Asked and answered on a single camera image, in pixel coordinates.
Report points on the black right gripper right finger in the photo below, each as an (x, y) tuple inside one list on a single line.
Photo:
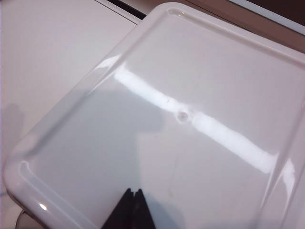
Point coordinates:
[(143, 214)]

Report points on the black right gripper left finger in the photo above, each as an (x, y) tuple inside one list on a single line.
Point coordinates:
[(122, 214)]

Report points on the white plastic drawer cabinet frame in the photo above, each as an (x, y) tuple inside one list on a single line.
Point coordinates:
[(190, 71)]

